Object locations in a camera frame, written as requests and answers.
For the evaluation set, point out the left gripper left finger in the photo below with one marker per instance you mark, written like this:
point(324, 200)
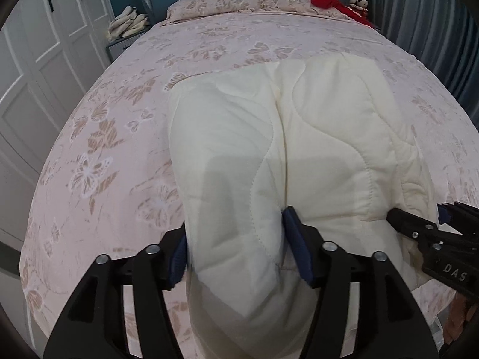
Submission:
point(152, 271)

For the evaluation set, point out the grey curtain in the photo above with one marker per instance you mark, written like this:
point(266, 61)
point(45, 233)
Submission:
point(443, 35)

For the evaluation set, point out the person's right hand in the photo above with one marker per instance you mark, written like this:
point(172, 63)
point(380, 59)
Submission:
point(459, 313)

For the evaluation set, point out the plush toy by headboard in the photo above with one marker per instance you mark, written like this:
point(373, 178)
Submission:
point(360, 7)

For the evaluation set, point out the cream quilted coat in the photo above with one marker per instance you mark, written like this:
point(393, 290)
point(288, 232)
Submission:
point(323, 135)

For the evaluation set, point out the pink floral pillow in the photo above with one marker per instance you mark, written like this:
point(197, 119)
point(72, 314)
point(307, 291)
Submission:
point(302, 7)
point(213, 5)

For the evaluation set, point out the blue grey nightstand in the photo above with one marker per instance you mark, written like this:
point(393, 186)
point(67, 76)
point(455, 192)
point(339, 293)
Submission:
point(117, 47)

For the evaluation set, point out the white wardrobe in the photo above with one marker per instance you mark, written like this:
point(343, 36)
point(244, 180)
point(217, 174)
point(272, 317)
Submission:
point(52, 52)

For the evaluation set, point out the pink floral bedspread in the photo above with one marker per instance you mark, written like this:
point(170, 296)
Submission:
point(108, 186)

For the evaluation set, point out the white plush toy on nightstand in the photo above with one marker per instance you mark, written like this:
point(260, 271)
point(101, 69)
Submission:
point(128, 23)

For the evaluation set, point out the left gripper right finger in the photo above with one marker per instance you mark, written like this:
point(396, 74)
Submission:
point(329, 269)

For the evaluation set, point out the red garment on bed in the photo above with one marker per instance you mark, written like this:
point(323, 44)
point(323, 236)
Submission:
point(342, 7)

